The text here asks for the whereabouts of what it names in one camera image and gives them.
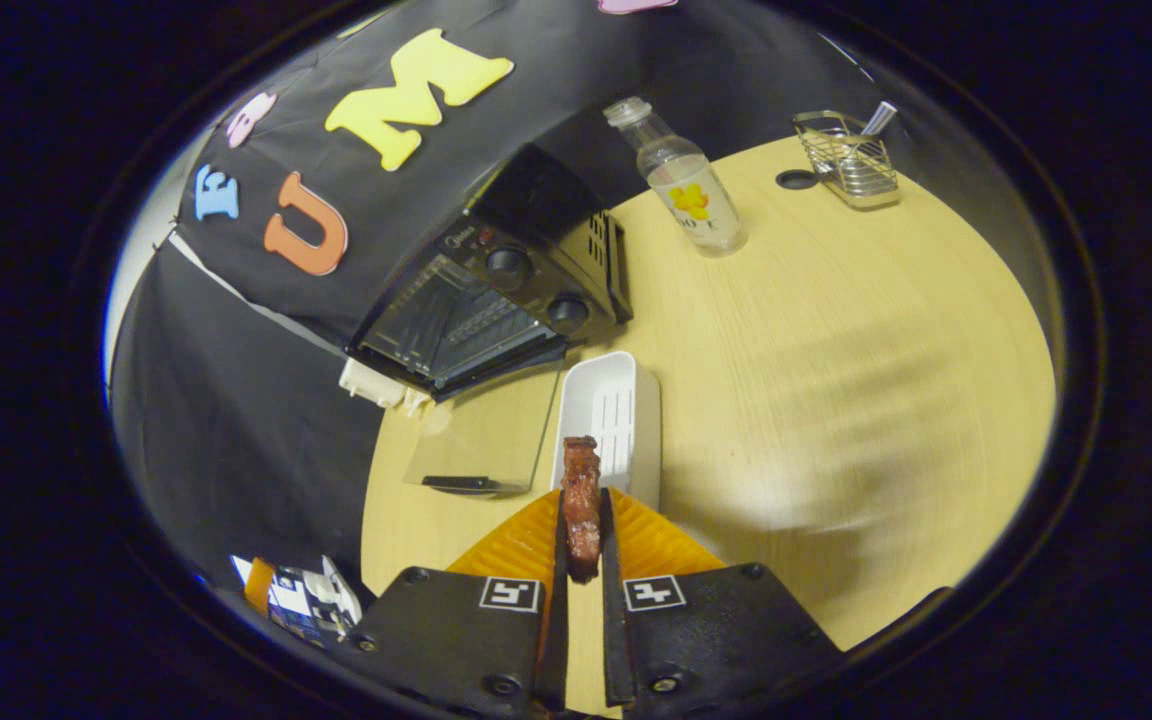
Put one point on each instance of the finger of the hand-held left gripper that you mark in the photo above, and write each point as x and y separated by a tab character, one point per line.
259	585

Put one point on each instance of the white plastic tray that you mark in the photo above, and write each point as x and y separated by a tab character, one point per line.
606	400

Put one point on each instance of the white toaster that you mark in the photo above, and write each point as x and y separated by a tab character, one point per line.
371	382

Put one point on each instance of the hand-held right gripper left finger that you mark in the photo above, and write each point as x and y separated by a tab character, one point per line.
553	640

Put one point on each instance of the black electric oven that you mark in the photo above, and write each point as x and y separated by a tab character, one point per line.
536	270

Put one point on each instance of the black backdrop cloth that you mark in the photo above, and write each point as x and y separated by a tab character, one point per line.
236	420

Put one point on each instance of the brown meat piece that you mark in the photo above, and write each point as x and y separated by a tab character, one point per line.
582	510

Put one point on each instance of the clear bottle with yellow label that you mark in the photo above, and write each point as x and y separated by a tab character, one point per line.
696	200

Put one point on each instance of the black table grommet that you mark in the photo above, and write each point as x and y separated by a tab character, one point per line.
797	179

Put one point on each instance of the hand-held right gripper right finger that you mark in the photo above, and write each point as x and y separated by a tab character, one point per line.
616	640

